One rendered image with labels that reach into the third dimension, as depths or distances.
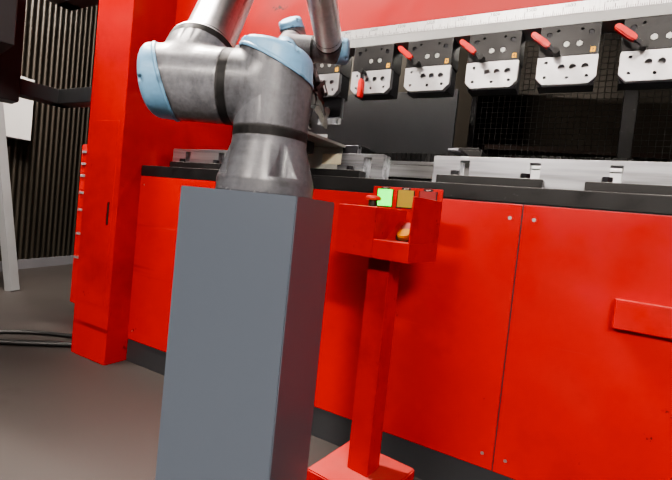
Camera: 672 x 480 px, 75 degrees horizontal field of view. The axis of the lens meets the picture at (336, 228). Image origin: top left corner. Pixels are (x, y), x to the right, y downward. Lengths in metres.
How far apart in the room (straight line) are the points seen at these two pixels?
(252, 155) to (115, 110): 1.54
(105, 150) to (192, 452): 1.63
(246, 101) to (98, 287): 1.62
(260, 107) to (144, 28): 1.59
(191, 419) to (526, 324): 0.89
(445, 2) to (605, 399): 1.22
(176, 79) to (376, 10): 1.08
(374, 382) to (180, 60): 0.82
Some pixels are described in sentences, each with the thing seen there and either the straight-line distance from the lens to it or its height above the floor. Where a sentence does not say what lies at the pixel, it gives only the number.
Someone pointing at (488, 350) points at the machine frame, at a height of 0.42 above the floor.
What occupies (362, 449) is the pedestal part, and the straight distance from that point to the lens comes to 1.21.
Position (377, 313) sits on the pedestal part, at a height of 0.52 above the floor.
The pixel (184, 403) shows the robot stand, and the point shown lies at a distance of 0.71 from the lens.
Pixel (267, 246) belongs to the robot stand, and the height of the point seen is 0.70.
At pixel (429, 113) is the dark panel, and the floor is 1.24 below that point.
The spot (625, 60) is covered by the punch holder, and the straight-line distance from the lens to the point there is 1.44.
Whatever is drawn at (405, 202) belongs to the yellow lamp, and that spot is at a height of 0.80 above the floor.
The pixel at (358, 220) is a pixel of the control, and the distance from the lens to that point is 1.05.
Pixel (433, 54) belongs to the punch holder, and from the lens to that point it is 1.54.
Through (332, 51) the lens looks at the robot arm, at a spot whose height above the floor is 1.20.
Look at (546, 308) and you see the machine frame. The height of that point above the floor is 0.57.
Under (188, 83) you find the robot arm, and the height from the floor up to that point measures 0.92.
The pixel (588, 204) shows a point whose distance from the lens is 1.26.
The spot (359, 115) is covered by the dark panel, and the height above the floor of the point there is 1.23.
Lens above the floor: 0.76
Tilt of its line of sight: 2 degrees down
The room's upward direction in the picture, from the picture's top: 6 degrees clockwise
